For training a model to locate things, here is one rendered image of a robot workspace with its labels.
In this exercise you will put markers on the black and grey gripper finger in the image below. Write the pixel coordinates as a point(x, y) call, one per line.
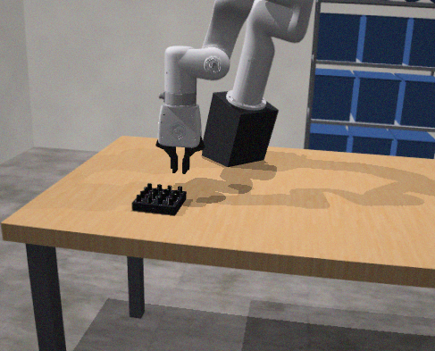
point(188, 152)
point(171, 151)

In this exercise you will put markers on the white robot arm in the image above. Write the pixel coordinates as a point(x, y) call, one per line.
point(185, 64)

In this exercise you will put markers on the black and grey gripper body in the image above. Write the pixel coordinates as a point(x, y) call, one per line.
point(179, 125)

